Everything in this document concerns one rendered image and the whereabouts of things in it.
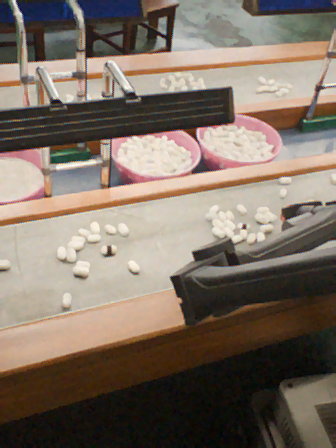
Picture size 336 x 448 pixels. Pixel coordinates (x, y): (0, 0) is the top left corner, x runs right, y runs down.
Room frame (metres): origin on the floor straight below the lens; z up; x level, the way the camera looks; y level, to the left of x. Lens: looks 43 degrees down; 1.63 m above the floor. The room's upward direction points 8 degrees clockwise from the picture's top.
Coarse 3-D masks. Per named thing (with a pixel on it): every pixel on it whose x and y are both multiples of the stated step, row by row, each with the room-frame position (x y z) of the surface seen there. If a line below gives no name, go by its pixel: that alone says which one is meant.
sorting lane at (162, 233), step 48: (240, 192) 1.16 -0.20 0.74; (288, 192) 1.19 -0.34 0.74; (0, 240) 0.85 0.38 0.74; (48, 240) 0.87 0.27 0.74; (144, 240) 0.92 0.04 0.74; (192, 240) 0.94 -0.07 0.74; (0, 288) 0.71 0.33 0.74; (48, 288) 0.72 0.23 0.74; (96, 288) 0.74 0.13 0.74; (144, 288) 0.76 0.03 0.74
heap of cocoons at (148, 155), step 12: (120, 144) 1.31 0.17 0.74; (132, 144) 1.32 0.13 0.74; (144, 144) 1.34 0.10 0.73; (156, 144) 1.34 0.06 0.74; (168, 144) 1.35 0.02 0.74; (120, 156) 1.26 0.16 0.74; (132, 156) 1.25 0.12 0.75; (144, 156) 1.26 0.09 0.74; (156, 156) 1.27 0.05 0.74; (168, 156) 1.29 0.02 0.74; (180, 156) 1.29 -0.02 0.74; (132, 168) 1.20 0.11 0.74; (144, 168) 1.21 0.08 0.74; (156, 168) 1.21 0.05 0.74; (168, 168) 1.22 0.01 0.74; (180, 168) 1.23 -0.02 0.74
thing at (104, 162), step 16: (112, 64) 1.05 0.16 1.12; (48, 80) 0.94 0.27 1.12; (112, 80) 1.08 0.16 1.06; (48, 96) 0.89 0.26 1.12; (112, 96) 1.08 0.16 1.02; (64, 112) 0.86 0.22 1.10; (48, 160) 1.01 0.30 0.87; (96, 160) 1.07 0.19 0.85; (48, 176) 1.00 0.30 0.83; (48, 192) 1.00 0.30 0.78
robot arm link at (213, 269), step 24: (192, 264) 0.54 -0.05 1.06; (216, 264) 0.55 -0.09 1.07; (264, 264) 0.46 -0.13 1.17; (288, 264) 0.43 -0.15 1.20; (312, 264) 0.42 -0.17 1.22; (192, 288) 0.48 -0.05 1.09; (216, 288) 0.46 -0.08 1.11; (240, 288) 0.44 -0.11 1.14; (264, 288) 0.43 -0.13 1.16; (288, 288) 0.42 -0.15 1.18; (312, 288) 0.41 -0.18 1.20; (192, 312) 0.46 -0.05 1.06
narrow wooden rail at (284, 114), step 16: (320, 96) 1.75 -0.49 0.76; (240, 112) 1.56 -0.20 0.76; (256, 112) 1.58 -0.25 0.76; (272, 112) 1.61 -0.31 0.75; (288, 112) 1.64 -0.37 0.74; (304, 112) 1.67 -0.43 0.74; (320, 112) 1.70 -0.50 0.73; (272, 128) 1.62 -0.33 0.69; (288, 128) 1.65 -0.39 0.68; (96, 144) 1.33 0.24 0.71
